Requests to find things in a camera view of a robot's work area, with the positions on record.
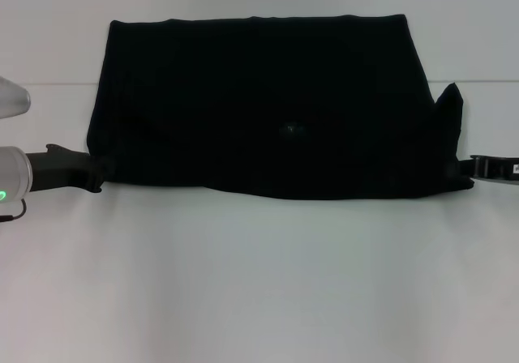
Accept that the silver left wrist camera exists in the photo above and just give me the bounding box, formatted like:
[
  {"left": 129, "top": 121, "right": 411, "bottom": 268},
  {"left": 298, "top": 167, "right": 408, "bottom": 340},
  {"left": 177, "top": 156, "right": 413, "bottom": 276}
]
[{"left": 0, "top": 75, "right": 32, "bottom": 120}]

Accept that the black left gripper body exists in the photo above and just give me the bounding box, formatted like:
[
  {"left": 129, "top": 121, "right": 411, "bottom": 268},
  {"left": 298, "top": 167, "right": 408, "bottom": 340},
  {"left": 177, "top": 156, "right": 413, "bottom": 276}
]
[{"left": 24, "top": 143, "right": 102, "bottom": 194}]

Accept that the black shirt with FREE print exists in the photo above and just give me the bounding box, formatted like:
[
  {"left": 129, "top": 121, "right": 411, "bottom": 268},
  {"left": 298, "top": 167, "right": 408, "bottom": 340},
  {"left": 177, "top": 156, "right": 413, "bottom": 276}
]
[{"left": 85, "top": 13, "right": 475, "bottom": 201}]

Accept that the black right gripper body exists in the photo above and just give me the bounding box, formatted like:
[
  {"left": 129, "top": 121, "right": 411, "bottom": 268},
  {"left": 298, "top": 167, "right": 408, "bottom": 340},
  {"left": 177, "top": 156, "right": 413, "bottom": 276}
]
[{"left": 484, "top": 156, "right": 519, "bottom": 186}]

